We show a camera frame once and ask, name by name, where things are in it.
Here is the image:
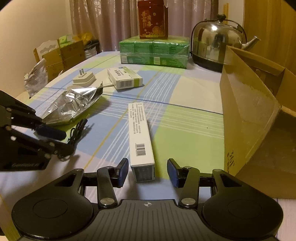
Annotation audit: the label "tall cardboard box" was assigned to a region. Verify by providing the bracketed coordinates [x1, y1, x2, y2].
[60, 40, 86, 70]

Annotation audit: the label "yellow plastic bag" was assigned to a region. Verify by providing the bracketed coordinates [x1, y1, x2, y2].
[74, 32, 93, 44]

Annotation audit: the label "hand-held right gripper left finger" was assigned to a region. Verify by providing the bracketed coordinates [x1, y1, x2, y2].
[54, 158, 129, 209]

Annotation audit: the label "white carved chair back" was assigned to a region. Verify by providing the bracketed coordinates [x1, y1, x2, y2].
[33, 39, 61, 63]

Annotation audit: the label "low cardboard box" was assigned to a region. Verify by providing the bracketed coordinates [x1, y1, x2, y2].
[43, 49, 64, 80]

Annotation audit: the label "green tissue multipack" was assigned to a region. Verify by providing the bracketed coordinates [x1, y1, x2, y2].
[119, 35, 191, 69]

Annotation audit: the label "silver foil bag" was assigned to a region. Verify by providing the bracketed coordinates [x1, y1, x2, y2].
[43, 84, 104, 127]

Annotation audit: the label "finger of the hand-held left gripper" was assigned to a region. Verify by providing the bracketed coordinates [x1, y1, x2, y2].
[8, 129, 75, 160]
[0, 90, 67, 141]

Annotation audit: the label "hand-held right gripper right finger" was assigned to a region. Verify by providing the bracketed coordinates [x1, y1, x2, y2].
[167, 158, 242, 209]

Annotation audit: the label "white power adapter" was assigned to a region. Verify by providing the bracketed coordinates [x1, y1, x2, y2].
[72, 68, 96, 88]

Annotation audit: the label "white green medicine box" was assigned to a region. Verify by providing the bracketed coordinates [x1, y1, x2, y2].
[107, 65, 143, 90]

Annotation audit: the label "red gift box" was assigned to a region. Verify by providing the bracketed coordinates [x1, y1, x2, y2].
[137, 0, 169, 39]

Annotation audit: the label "black cable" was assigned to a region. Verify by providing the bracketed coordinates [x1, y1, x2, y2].
[67, 119, 90, 147]

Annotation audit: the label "wooden door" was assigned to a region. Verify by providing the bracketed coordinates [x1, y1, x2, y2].
[244, 0, 296, 77]

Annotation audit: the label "steel kettle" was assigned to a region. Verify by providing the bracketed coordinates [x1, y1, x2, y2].
[190, 14, 262, 73]

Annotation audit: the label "checked tablecloth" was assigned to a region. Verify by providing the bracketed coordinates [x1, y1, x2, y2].
[0, 51, 275, 202]

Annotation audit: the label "beige curtain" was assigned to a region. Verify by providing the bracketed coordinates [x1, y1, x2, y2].
[69, 0, 219, 53]

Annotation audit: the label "long white box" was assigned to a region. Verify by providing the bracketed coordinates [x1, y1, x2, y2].
[128, 102, 155, 183]

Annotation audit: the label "green tissue packs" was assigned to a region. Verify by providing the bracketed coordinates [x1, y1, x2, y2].
[58, 35, 75, 46]

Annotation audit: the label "stack of white buckets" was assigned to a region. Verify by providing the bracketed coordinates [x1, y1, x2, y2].
[84, 40, 100, 59]

